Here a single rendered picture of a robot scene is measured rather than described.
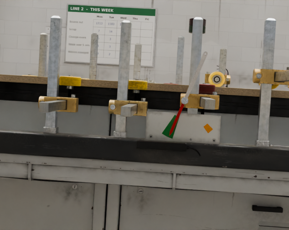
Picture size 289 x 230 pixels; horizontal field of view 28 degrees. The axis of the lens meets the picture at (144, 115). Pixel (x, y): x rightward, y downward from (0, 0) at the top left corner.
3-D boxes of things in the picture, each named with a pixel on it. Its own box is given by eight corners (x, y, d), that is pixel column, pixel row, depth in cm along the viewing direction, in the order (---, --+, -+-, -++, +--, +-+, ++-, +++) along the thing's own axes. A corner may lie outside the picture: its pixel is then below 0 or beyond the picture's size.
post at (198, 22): (194, 154, 201) (203, 17, 198) (184, 154, 201) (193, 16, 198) (194, 153, 204) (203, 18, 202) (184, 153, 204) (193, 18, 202)
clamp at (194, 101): (218, 109, 199) (219, 95, 198) (179, 107, 199) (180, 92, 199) (217, 109, 204) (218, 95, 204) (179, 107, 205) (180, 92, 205)
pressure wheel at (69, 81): (84, 107, 215) (85, 76, 215) (67, 106, 210) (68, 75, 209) (70, 105, 221) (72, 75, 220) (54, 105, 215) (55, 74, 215)
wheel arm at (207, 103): (215, 112, 168) (216, 98, 168) (203, 112, 168) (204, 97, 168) (207, 107, 212) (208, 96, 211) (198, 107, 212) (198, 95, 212)
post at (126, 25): (123, 157, 202) (131, 20, 199) (113, 156, 202) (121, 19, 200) (124, 155, 205) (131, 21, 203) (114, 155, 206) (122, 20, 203)
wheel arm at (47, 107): (49, 115, 174) (49, 101, 174) (38, 114, 174) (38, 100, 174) (74, 109, 217) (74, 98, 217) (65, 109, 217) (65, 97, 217)
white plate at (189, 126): (219, 144, 199) (221, 115, 198) (145, 139, 200) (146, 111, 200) (219, 144, 200) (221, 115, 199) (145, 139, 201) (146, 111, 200)
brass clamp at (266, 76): (293, 85, 196) (295, 70, 196) (254, 82, 197) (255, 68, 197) (290, 85, 202) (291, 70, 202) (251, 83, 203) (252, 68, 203)
